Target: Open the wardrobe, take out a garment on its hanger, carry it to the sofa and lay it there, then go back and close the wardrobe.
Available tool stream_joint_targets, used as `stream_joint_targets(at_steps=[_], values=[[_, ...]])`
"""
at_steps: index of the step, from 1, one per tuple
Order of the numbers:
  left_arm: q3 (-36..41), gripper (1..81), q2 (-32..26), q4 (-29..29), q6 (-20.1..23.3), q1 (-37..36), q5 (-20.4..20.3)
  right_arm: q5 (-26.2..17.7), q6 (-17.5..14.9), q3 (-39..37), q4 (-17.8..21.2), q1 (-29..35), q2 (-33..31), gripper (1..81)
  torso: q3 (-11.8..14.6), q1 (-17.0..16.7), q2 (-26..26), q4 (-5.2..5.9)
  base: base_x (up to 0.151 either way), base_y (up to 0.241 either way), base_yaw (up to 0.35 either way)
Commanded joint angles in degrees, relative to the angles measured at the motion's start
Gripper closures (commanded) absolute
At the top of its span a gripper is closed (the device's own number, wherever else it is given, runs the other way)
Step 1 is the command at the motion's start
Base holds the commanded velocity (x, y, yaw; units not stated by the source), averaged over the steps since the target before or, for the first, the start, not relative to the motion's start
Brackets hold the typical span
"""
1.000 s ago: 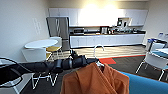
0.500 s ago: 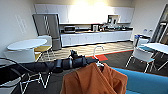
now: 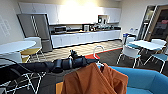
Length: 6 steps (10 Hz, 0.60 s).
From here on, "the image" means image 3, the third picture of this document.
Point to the yellow seat chair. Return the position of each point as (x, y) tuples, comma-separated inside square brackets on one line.
[(31, 51)]

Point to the white round table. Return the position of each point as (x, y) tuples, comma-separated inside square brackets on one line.
[(20, 46)]

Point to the black microwave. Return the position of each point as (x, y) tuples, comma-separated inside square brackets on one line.
[(60, 29)]

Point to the wooden frame glass door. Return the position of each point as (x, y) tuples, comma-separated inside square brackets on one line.
[(146, 23), (162, 28)]

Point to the large blue sofa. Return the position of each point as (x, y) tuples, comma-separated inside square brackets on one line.
[(146, 78)]

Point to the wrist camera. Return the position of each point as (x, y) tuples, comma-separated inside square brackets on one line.
[(73, 54)]

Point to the black coffee machine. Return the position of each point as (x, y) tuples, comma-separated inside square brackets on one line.
[(102, 22)]

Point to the blue bin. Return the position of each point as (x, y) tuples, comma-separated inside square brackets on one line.
[(125, 38)]

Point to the white square table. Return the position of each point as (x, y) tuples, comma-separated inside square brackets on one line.
[(145, 44)]

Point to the blue seat chair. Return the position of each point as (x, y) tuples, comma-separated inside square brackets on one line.
[(160, 56)]

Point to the steel refrigerator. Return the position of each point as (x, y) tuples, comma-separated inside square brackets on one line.
[(35, 31)]

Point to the orange jacket white print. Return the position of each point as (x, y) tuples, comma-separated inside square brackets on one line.
[(93, 80)]

